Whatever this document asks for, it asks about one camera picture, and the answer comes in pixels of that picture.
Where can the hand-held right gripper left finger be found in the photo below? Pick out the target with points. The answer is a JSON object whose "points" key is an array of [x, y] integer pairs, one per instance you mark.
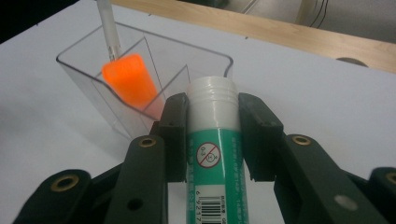
{"points": [[175, 137]]}

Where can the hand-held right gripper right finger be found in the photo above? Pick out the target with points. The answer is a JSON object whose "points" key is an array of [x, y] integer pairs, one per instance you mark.
{"points": [[258, 137]]}

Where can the green and white glue stick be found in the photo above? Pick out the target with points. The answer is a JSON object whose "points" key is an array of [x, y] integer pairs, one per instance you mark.
{"points": [[214, 140]]}

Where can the clear plastic pen organizer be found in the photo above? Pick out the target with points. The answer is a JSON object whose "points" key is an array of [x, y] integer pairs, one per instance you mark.
{"points": [[140, 90]]}

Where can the orange highlighter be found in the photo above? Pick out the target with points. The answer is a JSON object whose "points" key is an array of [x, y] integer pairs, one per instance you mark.
{"points": [[129, 81]]}

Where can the white pen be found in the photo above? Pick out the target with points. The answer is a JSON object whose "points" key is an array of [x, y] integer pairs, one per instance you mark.
{"points": [[109, 28]]}

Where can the wooden table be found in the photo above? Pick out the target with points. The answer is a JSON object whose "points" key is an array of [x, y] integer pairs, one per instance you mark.
{"points": [[280, 32]]}

